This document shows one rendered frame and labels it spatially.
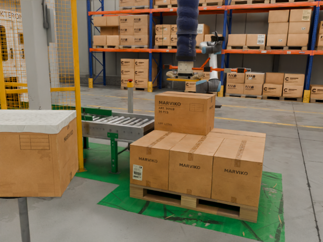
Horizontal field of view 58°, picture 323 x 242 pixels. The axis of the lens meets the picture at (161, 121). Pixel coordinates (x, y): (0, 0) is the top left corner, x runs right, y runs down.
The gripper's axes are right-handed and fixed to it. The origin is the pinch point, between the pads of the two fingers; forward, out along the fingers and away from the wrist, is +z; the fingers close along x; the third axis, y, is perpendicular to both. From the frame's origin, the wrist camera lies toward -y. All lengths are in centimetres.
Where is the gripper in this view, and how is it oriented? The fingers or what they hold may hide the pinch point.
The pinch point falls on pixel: (215, 38)
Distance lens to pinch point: 346.0
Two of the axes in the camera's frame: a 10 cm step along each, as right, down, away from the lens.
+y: -9.4, -0.9, 3.2
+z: -3.4, 2.0, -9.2
